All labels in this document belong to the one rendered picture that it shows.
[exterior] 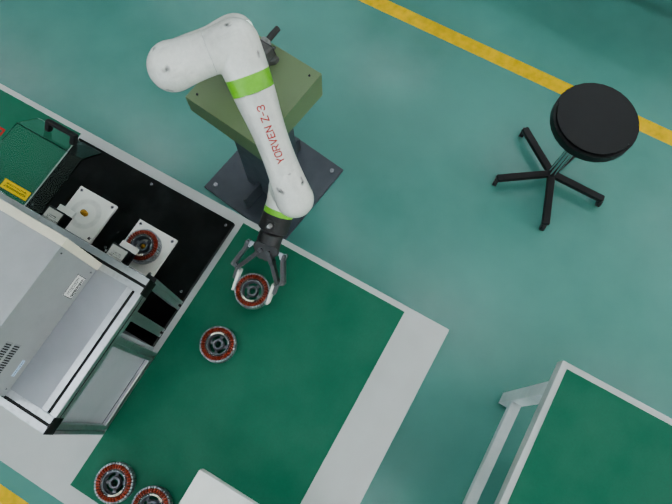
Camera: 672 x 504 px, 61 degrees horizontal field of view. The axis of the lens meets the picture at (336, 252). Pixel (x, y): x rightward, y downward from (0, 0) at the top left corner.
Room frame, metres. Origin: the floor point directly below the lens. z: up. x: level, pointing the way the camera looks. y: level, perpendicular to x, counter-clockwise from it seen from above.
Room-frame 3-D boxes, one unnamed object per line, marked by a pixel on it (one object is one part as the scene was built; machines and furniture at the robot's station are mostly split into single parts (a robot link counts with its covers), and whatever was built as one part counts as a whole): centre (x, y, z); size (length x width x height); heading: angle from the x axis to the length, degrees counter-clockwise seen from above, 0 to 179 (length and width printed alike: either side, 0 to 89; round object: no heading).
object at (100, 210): (0.70, 0.83, 0.78); 0.15 x 0.15 x 0.01; 60
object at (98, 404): (0.13, 0.64, 0.91); 0.28 x 0.03 x 0.32; 150
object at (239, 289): (0.43, 0.26, 0.79); 0.11 x 0.11 x 0.04
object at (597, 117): (1.18, -1.05, 0.28); 0.54 x 0.49 x 0.56; 150
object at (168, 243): (0.58, 0.62, 0.78); 0.15 x 0.15 x 0.01; 60
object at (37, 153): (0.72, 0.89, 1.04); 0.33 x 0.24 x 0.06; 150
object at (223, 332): (0.27, 0.37, 0.77); 0.11 x 0.11 x 0.04
